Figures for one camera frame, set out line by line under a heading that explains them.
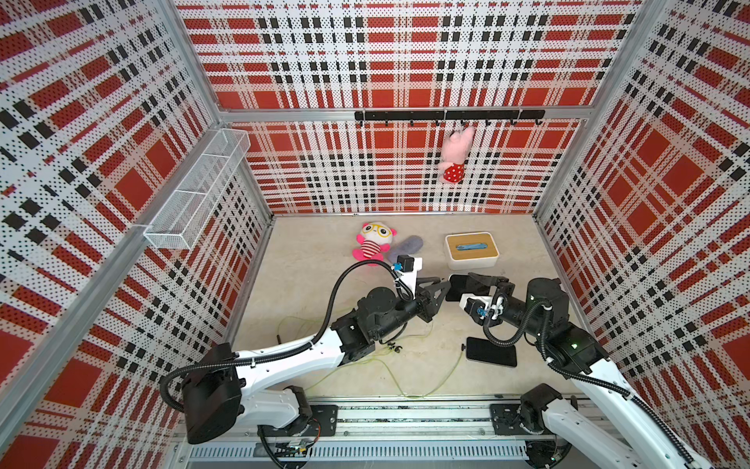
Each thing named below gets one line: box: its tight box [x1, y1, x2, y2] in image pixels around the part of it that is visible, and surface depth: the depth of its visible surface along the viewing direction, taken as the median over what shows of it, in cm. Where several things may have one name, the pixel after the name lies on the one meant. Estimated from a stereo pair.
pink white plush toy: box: [351, 220, 398, 267], surface depth 107 cm
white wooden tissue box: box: [444, 231, 500, 271], surface depth 107 cm
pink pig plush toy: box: [438, 126, 476, 184], surface depth 96 cm
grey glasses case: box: [388, 235, 424, 264], surface depth 110 cm
